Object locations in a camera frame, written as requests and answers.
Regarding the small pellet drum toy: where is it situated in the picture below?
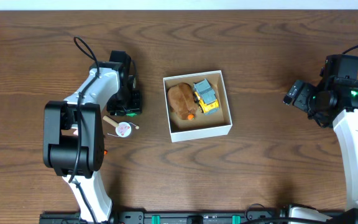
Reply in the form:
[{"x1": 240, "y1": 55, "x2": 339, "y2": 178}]
[{"x1": 103, "y1": 116, "x2": 140, "y2": 138}]

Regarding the brown plush toy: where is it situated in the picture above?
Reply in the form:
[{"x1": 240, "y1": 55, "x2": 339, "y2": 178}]
[{"x1": 167, "y1": 83, "x2": 198, "y2": 120}]

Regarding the green round toy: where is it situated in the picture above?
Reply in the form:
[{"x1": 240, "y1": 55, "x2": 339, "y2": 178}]
[{"x1": 126, "y1": 113, "x2": 138, "y2": 117}]

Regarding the black mounting rail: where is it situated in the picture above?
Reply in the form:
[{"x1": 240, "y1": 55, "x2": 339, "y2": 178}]
[{"x1": 39, "y1": 202, "x2": 347, "y2": 224}]

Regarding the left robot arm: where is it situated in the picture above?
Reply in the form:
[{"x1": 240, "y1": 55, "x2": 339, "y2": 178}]
[{"x1": 39, "y1": 51, "x2": 142, "y2": 223}]

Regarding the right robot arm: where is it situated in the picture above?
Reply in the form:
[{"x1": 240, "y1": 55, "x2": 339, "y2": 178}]
[{"x1": 283, "y1": 54, "x2": 358, "y2": 223}]

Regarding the white cardboard box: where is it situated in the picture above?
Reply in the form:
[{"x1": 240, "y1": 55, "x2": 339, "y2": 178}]
[{"x1": 163, "y1": 70, "x2": 232, "y2": 142}]

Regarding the left black cable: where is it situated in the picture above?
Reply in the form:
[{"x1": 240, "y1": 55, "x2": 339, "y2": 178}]
[{"x1": 68, "y1": 35, "x2": 101, "y2": 224}]

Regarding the yellow grey toy truck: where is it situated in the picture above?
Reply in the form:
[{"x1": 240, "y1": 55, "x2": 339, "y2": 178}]
[{"x1": 193, "y1": 78, "x2": 219, "y2": 115}]

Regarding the pink white duck toy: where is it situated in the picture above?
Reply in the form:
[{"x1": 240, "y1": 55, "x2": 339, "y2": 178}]
[{"x1": 73, "y1": 129, "x2": 108, "y2": 155}]

